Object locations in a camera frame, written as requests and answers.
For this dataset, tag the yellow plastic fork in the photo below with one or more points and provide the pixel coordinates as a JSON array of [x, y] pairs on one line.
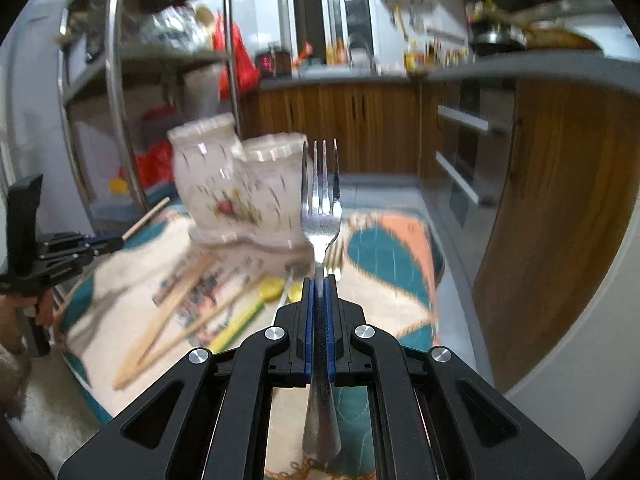
[[295, 292], [269, 290]]

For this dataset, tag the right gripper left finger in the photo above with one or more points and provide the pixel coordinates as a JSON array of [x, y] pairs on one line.
[[208, 416]]

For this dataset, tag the wooden chopstick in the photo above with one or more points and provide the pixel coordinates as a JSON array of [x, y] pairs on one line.
[[167, 307], [201, 322], [145, 219]]

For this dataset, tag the hanging red bag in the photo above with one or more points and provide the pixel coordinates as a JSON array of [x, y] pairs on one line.
[[247, 74]]

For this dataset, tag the brown frying pan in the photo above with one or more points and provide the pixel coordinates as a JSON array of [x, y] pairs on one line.
[[557, 39]]

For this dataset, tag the silver fork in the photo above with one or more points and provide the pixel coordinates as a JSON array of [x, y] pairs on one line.
[[320, 219]]

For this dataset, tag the stainless oven drawers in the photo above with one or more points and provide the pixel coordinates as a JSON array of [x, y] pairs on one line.
[[477, 120]]

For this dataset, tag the white ceramic utensil holder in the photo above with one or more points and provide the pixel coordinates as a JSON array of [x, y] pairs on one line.
[[238, 191]]

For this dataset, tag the printed table cloth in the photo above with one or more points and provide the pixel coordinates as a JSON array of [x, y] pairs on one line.
[[385, 261]]

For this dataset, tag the wooden kitchen cabinets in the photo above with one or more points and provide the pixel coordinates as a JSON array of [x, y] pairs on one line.
[[531, 181]]

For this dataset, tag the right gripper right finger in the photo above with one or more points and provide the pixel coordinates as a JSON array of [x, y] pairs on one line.
[[432, 415]]

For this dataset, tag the silver spoon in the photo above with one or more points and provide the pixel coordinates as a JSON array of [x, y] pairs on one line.
[[297, 271]]

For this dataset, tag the metal shelf rack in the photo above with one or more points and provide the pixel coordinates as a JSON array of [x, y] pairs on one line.
[[120, 64]]

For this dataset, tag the black wok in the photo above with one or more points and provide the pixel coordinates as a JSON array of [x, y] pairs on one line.
[[490, 37]]

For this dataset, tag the corn cob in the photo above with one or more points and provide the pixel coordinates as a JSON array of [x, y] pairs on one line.
[[118, 186]]

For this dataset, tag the person left hand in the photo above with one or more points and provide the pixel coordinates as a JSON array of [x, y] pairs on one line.
[[10, 330]]

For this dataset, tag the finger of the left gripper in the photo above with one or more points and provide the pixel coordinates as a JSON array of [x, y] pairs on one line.
[[106, 244]]

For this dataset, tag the red plastic bag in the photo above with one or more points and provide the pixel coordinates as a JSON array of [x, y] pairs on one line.
[[155, 166]]

